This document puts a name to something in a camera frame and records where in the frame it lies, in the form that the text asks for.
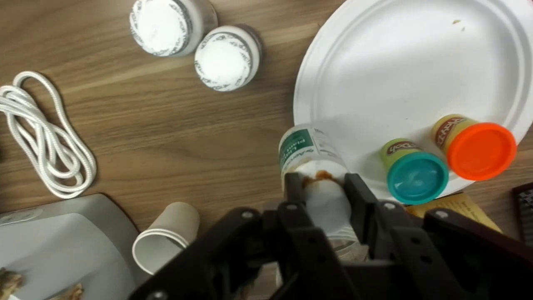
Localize white paper cup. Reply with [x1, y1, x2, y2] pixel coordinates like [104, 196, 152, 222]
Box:
[129, 201, 201, 277]

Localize white coiled rope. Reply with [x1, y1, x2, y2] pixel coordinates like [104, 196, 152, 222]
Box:
[0, 71, 99, 202]

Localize white hydroponic planter appliance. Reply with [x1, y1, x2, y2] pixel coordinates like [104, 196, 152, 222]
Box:
[0, 192, 142, 300]

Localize play-doh can teal lid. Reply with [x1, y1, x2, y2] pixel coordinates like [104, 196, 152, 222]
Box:
[377, 137, 451, 207]

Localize white paper plate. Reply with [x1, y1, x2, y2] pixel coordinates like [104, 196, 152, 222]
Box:
[291, 0, 533, 204]

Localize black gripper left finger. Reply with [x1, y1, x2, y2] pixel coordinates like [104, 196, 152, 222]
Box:
[274, 171, 321, 264]

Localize play-doh can orange lid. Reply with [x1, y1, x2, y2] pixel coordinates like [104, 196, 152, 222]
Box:
[429, 112, 519, 184]

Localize white pill bottle green label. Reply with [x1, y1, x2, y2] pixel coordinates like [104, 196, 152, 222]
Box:
[276, 124, 362, 264]

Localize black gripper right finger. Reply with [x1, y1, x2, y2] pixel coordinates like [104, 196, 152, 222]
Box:
[341, 172, 429, 264]

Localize grey rectangular block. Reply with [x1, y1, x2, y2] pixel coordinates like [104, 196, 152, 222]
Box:
[509, 181, 533, 251]

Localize white pill bottle blue label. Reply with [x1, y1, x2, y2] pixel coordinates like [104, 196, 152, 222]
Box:
[192, 24, 264, 94]
[126, 0, 219, 61]

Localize dried brown plant bits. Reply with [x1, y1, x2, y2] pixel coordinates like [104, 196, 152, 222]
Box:
[0, 266, 86, 300]

